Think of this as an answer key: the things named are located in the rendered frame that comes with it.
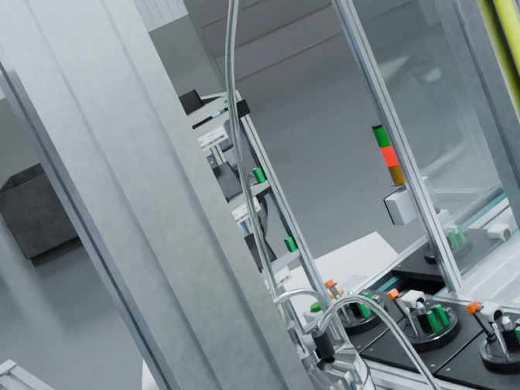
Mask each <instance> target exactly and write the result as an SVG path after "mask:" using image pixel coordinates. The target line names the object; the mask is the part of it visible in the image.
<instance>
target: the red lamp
mask: <svg viewBox="0 0 520 390"><path fill-rule="evenodd" d="M379 148H380V147H379ZM380 150H381V154H382V155H383V158H384V160H385V163H386V166H395V165H398V163H397V161H396V159H395V156H394V153H393V151H392V148H391V146H387V147H384V148H380Z"/></svg>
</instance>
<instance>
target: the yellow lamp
mask: <svg viewBox="0 0 520 390"><path fill-rule="evenodd" d="M387 167H388V171H389V172H390V175H391V177H392V180H393V183H394V184H395V185H401V184H404V183H405V181H404V179H403V176H402V173H401V171H400V168H399V166H398V165H395V166H387Z"/></svg>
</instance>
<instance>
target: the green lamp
mask: <svg viewBox="0 0 520 390"><path fill-rule="evenodd" d="M372 131H373V133H374V135H375V138H376V141H377V143H378V146H379V147H380V148H384V147H387V146H390V144H389V141H388V138H387V136H386V134H385V130H384V129H383V127H380V128H372Z"/></svg>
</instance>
